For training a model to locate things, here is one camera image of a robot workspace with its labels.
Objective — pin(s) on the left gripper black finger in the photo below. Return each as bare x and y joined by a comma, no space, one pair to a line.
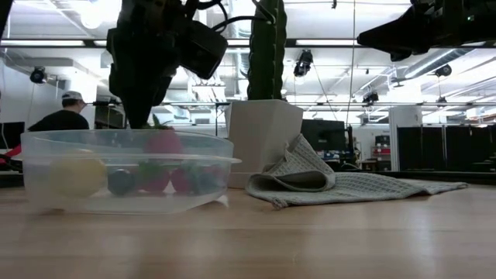
162,89
137,104

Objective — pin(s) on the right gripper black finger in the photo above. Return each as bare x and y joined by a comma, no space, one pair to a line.
399,33

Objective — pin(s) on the red strawberry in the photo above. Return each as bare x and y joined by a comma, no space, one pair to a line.
180,181
155,182
162,143

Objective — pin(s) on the dark round berry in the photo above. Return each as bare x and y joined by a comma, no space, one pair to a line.
203,183
121,182

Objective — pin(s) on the yellow lemon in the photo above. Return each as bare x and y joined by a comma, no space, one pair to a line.
77,176

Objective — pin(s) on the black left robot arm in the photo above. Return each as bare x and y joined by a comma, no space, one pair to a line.
3,11

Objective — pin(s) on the clear plastic tupperware container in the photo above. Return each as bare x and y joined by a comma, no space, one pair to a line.
42,201

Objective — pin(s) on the black hanging ceiling device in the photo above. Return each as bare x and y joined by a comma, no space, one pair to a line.
303,64
443,70
370,97
37,74

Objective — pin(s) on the white cap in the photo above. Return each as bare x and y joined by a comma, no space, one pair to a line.
71,95

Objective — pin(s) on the person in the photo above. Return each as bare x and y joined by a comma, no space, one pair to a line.
58,121

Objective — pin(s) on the white pillar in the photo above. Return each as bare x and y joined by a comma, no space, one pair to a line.
405,135

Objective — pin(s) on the white angular plant pot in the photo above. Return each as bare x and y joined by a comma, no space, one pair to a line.
263,135

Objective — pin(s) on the green cactus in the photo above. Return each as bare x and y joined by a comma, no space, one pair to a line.
267,50

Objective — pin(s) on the black cabinet row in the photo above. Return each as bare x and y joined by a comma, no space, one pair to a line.
445,147

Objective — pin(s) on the black monitor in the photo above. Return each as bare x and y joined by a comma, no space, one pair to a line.
11,133
321,137

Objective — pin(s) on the red object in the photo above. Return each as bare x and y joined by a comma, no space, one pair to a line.
13,152

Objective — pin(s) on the grey waffle dish cloth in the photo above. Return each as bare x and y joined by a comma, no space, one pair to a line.
348,188

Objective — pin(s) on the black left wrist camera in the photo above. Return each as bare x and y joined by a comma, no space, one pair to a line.
203,48

